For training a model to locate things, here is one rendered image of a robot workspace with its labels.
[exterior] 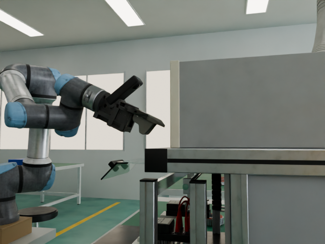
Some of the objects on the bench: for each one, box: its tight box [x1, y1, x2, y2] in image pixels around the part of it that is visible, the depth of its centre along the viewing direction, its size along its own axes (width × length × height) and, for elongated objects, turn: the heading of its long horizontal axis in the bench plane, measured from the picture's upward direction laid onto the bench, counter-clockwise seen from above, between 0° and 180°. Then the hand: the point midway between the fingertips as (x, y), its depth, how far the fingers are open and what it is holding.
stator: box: [207, 213, 224, 226], centre depth 133 cm, size 11×11×4 cm
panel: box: [224, 174, 231, 244], centre depth 83 cm, size 1×66×30 cm
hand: (161, 122), depth 81 cm, fingers closed
